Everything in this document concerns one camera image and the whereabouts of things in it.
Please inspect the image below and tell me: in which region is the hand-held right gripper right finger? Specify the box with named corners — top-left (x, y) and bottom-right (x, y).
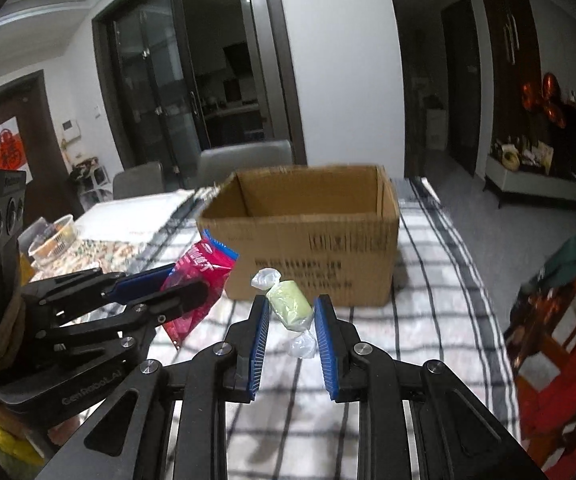
top-left (315, 296), bottom-right (549, 480)

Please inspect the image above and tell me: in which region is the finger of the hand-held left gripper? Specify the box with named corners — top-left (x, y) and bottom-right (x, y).
top-left (22, 262), bottom-right (177, 312)
top-left (35, 280), bottom-right (209, 357)

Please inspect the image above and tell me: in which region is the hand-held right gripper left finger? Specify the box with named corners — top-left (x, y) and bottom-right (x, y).
top-left (35, 296), bottom-right (272, 480)

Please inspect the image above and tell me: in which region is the red snack packet blue edge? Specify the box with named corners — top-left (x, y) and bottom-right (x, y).
top-left (160, 229), bottom-right (240, 348)

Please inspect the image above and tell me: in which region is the pale green candy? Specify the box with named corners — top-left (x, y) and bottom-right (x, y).
top-left (250, 267), bottom-right (317, 360)

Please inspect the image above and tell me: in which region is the brown cardboard box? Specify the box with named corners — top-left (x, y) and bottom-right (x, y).
top-left (196, 164), bottom-right (401, 307)

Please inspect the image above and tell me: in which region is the colourful patterned tablecloth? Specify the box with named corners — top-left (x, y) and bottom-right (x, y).
top-left (28, 230), bottom-right (169, 286)

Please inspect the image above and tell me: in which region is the clear plastic bowl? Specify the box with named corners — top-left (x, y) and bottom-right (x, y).
top-left (28, 215), bottom-right (79, 271)

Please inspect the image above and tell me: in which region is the white flat sheet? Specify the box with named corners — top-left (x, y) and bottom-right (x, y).
top-left (75, 189), bottom-right (195, 247)

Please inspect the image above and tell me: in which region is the grey dining chair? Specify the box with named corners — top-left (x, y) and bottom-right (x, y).
top-left (198, 140), bottom-right (295, 191)
top-left (112, 161), bottom-right (167, 201)

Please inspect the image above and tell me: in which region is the white storage rack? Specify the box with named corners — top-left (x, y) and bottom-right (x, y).
top-left (70, 160), bottom-right (113, 212)

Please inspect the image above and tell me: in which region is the red paper door decoration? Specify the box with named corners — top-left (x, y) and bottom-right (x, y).
top-left (0, 116), bottom-right (33, 184)

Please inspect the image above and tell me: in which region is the black and white plaid blanket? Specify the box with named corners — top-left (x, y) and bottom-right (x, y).
top-left (138, 177), bottom-right (521, 480)

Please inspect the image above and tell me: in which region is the brown wooden door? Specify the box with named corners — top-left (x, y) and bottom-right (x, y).
top-left (0, 70), bottom-right (76, 211)

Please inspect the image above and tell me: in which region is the yellow cloth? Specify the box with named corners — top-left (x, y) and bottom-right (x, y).
top-left (0, 407), bottom-right (46, 463)

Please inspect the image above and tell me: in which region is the dark framed sliding glass door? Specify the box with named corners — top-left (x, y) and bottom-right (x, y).
top-left (92, 0), bottom-right (309, 182)

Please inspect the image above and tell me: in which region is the brown wooden chair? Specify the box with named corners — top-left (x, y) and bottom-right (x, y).
top-left (505, 267), bottom-right (576, 461)

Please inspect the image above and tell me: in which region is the red seat cushion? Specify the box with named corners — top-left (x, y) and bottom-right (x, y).
top-left (515, 345), bottom-right (576, 471)

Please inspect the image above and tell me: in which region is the dark green patterned cloth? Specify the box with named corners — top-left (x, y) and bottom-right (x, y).
top-left (518, 235), bottom-right (576, 302)

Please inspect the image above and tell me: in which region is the round woven basket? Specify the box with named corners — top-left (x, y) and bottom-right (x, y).
top-left (500, 142), bottom-right (522, 169)

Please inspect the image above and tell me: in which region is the white low cabinet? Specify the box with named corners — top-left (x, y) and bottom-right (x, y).
top-left (483, 152), bottom-right (576, 211)

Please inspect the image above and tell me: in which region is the pale upright card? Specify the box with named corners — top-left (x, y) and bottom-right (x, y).
top-left (535, 141), bottom-right (555, 171)

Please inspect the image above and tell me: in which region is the dark tall wardrobe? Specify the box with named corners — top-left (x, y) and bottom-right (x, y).
top-left (475, 0), bottom-right (544, 177)

